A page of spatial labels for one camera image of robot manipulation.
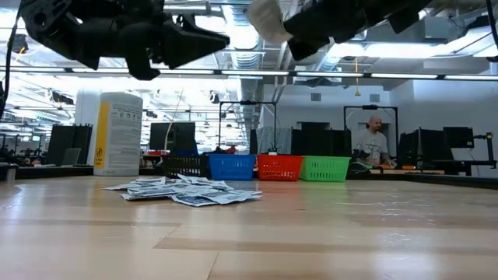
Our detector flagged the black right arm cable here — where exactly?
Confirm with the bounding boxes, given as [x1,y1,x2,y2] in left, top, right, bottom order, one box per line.
[485,0,498,42]

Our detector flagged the long ceiling light strip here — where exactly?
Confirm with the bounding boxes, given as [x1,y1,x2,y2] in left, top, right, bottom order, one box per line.
[369,72,498,81]

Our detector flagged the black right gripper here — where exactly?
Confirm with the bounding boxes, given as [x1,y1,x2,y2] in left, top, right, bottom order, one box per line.
[282,0,390,62]

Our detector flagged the black hanging cable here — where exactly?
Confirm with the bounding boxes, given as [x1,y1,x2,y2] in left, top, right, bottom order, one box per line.
[0,11,23,120]

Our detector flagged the small grey container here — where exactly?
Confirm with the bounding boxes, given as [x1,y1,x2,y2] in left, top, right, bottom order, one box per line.
[0,163,19,182]

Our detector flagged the black upright panel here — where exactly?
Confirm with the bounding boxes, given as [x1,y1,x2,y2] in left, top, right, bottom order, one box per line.
[45,124,93,166]

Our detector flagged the green plastic basket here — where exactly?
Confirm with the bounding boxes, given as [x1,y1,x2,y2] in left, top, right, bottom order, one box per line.
[298,155,352,183]

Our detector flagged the blue print antiseptic packet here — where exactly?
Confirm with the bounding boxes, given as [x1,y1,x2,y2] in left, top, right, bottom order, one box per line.
[121,192,156,201]
[170,193,219,208]
[103,183,137,192]
[134,177,167,186]
[126,186,182,198]
[200,189,262,205]
[202,180,237,191]
[177,173,219,187]

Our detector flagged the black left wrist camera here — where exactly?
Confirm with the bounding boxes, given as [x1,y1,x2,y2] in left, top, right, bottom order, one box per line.
[116,0,165,21]

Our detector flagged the red plastic basket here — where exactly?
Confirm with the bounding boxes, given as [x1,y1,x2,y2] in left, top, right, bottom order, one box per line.
[256,154,303,182]

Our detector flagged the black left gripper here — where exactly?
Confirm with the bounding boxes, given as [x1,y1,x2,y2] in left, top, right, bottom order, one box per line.
[77,13,230,81]

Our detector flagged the silver corrugated ceiling duct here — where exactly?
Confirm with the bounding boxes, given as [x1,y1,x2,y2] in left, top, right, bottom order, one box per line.
[220,3,266,125]

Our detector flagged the black clamp stand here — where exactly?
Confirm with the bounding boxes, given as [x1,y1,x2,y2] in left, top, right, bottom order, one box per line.
[473,131,498,169]

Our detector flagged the black equipment cabinet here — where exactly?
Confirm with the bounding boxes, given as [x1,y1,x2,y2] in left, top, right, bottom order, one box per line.
[290,122,353,156]

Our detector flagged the blue plastic basket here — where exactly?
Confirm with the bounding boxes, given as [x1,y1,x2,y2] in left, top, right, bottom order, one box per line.
[208,154,257,181]

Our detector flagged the black plastic basket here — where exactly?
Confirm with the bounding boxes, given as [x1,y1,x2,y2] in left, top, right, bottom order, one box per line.
[162,154,210,179]

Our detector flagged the white wipes canister yellow label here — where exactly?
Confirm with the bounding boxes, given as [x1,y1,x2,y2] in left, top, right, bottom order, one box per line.
[93,91,144,177]

